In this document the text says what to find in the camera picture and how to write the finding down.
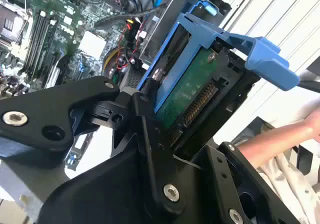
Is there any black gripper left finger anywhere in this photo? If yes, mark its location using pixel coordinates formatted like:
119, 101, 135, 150
0, 75, 188, 212

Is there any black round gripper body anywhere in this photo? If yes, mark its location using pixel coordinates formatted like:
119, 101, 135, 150
36, 145, 223, 224

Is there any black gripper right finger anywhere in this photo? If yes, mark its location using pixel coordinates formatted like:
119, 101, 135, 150
203, 141, 302, 224

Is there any person bare hand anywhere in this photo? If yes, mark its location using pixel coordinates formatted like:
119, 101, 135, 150
303, 107, 320, 144

